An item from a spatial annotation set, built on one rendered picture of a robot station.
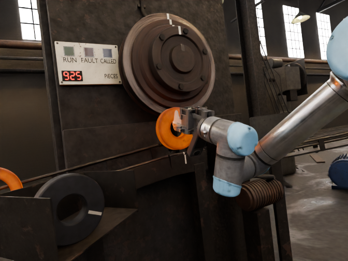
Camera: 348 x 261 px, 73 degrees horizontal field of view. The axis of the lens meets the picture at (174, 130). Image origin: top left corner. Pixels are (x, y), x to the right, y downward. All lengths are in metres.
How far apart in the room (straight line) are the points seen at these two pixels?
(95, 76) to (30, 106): 6.03
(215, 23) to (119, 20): 0.58
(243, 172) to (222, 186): 0.06
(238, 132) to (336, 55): 0.24
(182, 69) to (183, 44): 0.10
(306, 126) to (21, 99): 6.87
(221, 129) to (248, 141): 0.07
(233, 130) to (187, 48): 0.57
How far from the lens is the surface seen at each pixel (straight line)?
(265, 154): 0.69
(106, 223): 0.67
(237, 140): 0.57
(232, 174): 0.62
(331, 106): 0.63
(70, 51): 1.13
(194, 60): 1.06
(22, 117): 7.09
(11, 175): 0.96
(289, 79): 8.96
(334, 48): 0.48
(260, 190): 1.17
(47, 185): 0.57
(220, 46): 1.52
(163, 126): 0.82
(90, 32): 1.20
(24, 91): 7.18
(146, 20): 1.13
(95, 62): 1.14
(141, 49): 1.03
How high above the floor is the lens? 0.82
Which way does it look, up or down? level
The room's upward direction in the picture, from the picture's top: 7 degrees counter-clockwise
